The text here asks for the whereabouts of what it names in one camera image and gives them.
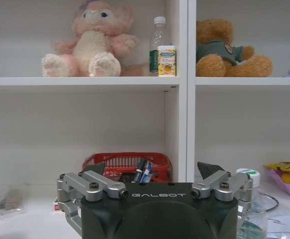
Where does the white shelf unit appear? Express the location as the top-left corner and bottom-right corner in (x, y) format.
(0, 0), (290, 186)

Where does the pink plush bunny toy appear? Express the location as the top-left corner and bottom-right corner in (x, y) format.
(41, 0), (140, 77)

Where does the white jar green label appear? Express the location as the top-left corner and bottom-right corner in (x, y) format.
(235, 167), (261, 186)

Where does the small white vitamin bottle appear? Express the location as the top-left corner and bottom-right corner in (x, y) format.
(157, 45), (178, 77)

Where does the purple plastic tray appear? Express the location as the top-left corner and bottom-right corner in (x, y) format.
(268, 168), (290, 200)

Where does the brown teddy bear green shirt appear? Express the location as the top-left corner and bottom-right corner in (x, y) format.
(195, 18), (274, 77)

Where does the clear plastic water bottle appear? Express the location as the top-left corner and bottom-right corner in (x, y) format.
(149, 16), (171, 77)

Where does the clear bag with brown contents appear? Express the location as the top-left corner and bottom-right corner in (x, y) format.
(0, 184), (26, 220)

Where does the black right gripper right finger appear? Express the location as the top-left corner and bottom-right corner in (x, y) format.
(191, 161), (254, 226)

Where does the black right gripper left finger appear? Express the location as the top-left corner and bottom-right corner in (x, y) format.
(56, 162), (128, 237)

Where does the yellow snack packet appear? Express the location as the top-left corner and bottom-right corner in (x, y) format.
(264, 161), (290, 185)

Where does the black green marker pen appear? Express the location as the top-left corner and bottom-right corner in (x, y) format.
(134, 159), (147, 182)

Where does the clear plastic bag black cable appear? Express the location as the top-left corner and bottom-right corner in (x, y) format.
(239, 185), (290, 239)

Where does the red plastic basket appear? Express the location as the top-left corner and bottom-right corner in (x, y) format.
(82, 152), (173, 184)

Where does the blue white marker pen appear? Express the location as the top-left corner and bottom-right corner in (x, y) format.
(139, 160), (154, 184)

